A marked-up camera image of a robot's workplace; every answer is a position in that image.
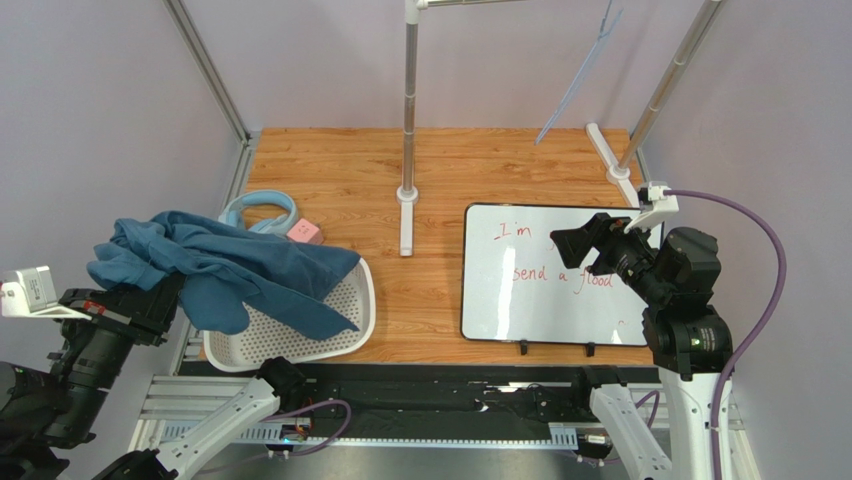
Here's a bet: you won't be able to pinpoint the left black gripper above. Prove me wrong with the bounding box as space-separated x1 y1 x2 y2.
47 264 189 438

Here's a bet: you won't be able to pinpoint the dark blue t shirt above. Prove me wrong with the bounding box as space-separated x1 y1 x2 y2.
87 211 361 335

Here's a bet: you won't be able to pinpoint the light blue wire hanger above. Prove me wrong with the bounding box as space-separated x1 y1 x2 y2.
534 0 624 145

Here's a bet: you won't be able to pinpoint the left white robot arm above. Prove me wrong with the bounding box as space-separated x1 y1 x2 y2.
1 266 306 479

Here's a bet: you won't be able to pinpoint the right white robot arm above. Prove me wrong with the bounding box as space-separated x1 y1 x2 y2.
550 213 733 479

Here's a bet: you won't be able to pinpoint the whiteboard with red writing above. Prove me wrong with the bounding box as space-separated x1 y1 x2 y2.
460 203 646 346

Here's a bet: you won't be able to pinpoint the silver clothes rack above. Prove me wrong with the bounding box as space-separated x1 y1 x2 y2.
396 0 726 257

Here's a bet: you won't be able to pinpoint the white perforated plastic basket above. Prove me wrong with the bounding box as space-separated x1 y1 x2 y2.
203 258 377 373

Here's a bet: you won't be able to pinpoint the light blue headphones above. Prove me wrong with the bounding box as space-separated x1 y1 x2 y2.
217 189 301 237

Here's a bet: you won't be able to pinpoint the pink cube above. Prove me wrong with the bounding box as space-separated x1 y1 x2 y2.
286 218 324 245

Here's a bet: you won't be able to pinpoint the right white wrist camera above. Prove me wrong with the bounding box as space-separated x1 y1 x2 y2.
625 181 680 232

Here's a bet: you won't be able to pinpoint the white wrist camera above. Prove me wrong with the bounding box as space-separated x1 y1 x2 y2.
625 181 680 232
1 266 90 320

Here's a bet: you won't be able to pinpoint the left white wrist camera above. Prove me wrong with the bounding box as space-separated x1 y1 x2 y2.
1 266 90 320

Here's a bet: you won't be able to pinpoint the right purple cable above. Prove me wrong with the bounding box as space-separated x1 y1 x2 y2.
665 188 788 480

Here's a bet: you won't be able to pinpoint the left aluminium frame post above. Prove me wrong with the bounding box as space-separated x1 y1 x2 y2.
163 0 252 145

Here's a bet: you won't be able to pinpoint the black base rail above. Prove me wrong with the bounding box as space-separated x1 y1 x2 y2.
179 362 667 461

